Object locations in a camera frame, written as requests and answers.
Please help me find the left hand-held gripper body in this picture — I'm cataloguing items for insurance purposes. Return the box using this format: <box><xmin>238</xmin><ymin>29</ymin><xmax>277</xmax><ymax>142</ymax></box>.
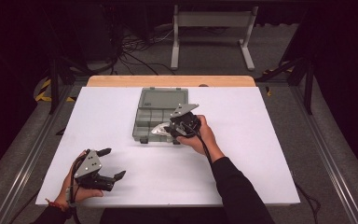
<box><xmin>73</xmin><ymin>148</ymin><xmax>117</xmax><ymax>192</ymax></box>

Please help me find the person's right hand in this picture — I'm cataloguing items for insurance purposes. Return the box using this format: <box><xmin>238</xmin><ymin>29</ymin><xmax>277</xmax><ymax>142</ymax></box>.
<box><xmin>175</xmin><ymin>114</ymin><xmax>226</xmax><ymax>163</ymax></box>

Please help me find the clear plastic bag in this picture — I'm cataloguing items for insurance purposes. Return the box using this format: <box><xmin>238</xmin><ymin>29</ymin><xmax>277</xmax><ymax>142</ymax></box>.
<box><xmin>151</xmin><ymin>121</ymin><xmax>172</xmax><ymax>136</ymax></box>

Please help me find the left hand-held gripper cable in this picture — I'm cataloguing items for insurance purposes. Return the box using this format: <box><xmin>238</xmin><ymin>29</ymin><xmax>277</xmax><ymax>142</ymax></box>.
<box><xmin>68</xmin><ymin>151</ymin><xmax>87</xmax><ymax>224</ymax></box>

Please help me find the black floor cable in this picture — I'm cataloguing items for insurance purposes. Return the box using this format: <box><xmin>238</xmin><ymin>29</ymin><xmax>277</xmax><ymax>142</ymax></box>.
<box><xmin>293</xmin><ymin>181</ymin><xmax>323</xmax><ymax>224</ymax></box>

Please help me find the red bracelet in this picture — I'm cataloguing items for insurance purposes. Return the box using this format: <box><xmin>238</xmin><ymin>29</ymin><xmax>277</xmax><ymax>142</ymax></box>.
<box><xmin>44</xmin><ymin>198</ymin><xmax>67</xmax><ymax>212</ymax></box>

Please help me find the aluminium floor rail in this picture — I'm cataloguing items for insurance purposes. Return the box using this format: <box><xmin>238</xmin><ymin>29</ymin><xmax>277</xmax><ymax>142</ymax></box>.
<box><xmin>0</xmin><ymin>83</ymin><xmax>86</xmax><ymax>224</ymax></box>
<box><xmin>286</xmin><ymin>83</ymin><xmax>358</xmax><ymax>224</ymax></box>

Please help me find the black metal stand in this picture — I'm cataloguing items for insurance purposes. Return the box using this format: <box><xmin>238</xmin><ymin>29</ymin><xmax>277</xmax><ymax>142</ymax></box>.
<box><xmin>47</xmin><ymin>54</ymin><xmax>90</xmax><ymax>116</ymax></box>
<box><xmin>255</xmin><ymin>46</ymin><xmax>316</xmax><ymax>116</ymax></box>

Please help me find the tangle of black floor cables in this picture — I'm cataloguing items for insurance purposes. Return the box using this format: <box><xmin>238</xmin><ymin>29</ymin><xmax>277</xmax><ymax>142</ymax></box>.
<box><xmin>117</xmin><ymin>23</ymin><xmax>177</xmax><ymax>77</ymax></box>

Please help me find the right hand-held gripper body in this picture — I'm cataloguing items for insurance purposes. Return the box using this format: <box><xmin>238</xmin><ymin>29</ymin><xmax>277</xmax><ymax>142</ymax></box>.
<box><xmin>167</xmin><ymin>103</ymin><xmax>202</xmax><ymax>140</ymax></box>

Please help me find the hand-held gripper cable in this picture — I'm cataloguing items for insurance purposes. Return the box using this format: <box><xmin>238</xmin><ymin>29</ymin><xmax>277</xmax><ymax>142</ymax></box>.
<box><xmin>180</xmin><ymin>121</ymin><xmax>214</xmax><ymax>166</ymax></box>
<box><xmin>68</xmin><ymin>151</ymin><xmax>87</xmax><ymax>224</ymax></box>

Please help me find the person's left hand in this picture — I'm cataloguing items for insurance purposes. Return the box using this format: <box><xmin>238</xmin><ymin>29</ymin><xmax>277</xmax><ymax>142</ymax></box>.
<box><xmin>54</xmin><ymin>149</ymin><xmax>104</xmax><ymax>210</ymax></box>

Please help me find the translucent grey compartment box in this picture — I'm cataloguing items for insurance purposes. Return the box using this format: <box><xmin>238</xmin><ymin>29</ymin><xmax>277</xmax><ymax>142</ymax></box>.
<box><xmin>131</xmin><ymin>87</ymin><xmax>190</xmax><ymax>145</ymax></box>

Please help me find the right hand-held gripper cable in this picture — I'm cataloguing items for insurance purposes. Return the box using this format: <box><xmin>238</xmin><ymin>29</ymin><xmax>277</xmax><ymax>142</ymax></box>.
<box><xmin>180</xmin><ymin>121</ymin><xmax>214</xmax><ymax>166</ymax></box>

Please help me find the wooden table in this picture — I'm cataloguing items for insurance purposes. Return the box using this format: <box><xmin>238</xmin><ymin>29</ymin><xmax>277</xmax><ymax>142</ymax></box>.
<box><xmin>86</xmin><ymin>75</ymin><xmax>256</xmax><ymax>89</ymax></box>

